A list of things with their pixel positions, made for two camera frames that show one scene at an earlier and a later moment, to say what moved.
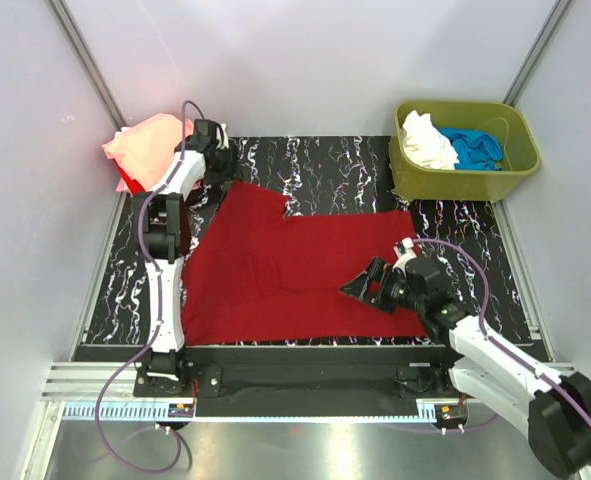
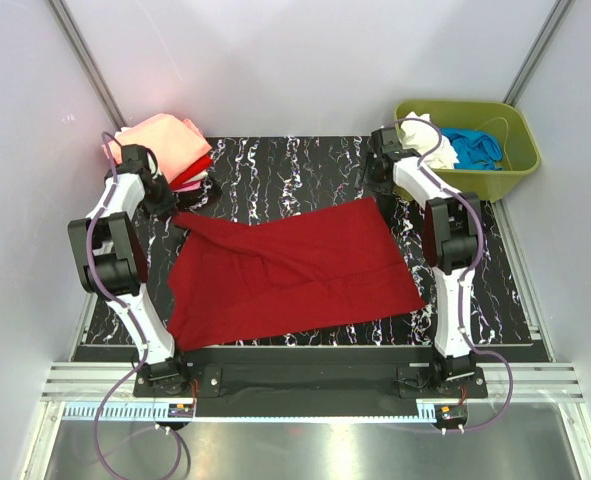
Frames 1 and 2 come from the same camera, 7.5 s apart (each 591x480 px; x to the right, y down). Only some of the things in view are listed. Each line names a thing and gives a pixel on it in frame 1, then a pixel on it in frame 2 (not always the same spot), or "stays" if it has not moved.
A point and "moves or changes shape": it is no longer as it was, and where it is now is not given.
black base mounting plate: x=301 y=381 stays
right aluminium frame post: x=560 y=10 stays
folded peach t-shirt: x=145 y=146 stays
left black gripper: x=228 y=174 to x=166 y=208
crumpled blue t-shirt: x=475 y=150 stays
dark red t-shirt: x=252 y=273 moves or changes shape
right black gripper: x=359 y=286 to x=378 y=189
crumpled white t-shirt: x=425 y=143 stays
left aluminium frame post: x=88 y=63 stays
